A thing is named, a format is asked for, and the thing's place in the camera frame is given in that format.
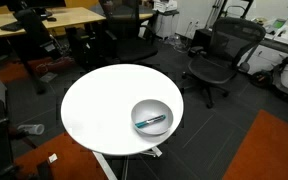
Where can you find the teal marker with black cap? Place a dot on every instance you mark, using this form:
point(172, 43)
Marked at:
point(150, 120)

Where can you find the white round bowl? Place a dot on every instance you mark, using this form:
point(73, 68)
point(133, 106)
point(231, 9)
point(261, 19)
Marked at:
point(150, 108)

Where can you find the black mesh office chair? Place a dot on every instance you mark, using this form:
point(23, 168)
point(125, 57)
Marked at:
point(207, 68)

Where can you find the white filing cabinet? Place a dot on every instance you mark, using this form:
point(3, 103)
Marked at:
point(166, 26)

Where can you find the white metal table base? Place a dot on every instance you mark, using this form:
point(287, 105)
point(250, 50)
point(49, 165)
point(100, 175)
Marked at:
point(102, 162)

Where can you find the white printer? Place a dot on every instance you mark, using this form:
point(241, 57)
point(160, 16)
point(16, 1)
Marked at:
point(164, 6)

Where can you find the light wooden desk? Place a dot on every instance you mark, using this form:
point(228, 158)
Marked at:
point(74, 16)

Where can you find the small white paper scrap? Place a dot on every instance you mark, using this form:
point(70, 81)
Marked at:
point(52, 158)

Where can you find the black computer mouse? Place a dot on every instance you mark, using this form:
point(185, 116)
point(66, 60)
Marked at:
point(51, 19)

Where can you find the black electric scooter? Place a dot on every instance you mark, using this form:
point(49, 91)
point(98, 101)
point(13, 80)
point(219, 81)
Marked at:
point(260, 79)

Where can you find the clear plastic cup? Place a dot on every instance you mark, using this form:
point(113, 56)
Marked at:
point(32, 129)

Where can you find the black computer keyboard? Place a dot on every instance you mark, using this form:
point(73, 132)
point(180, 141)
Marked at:
point(12, 26)

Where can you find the green white box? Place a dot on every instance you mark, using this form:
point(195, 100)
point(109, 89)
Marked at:
point(279, 24)

